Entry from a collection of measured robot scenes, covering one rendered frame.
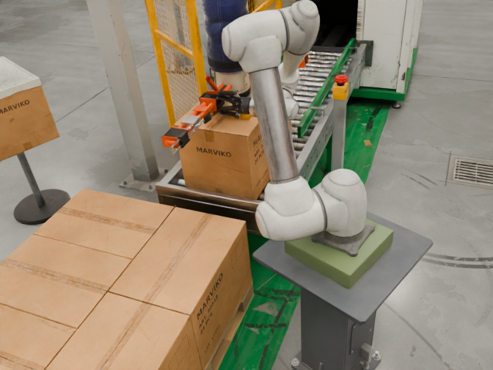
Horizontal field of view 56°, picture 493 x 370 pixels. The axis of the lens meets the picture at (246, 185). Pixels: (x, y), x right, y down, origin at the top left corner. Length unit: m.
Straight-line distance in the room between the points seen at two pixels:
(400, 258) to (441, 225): 1.39
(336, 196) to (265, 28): 0.59
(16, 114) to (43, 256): 1.01
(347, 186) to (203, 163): 0.98
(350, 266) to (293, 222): 0.27
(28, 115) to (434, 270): 2.55
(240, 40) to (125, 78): 1.82
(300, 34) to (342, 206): 0.58
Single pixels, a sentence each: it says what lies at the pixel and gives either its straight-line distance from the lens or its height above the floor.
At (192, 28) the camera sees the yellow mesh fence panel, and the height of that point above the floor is 1.19.
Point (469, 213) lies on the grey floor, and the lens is 3.35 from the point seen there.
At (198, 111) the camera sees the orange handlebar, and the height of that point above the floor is 1.08.
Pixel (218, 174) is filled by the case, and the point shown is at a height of 0.70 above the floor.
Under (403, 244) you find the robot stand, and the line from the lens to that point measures 1.89.
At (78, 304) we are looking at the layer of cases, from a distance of 2.11.
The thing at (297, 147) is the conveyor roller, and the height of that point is 0.53.
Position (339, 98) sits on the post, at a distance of 2.49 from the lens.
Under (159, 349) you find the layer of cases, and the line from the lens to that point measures 1.86.
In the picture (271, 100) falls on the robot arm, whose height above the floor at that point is 1.36.
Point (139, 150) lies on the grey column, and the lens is 3.50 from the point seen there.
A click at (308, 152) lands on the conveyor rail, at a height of 0.59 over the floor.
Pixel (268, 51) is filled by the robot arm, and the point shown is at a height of 1.50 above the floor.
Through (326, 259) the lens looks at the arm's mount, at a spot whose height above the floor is 0.82.
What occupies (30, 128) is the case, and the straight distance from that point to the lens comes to 3.14.
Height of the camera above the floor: 2.02
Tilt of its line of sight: 36 degrees down
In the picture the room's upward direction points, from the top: 5 degrees counter-clockwise
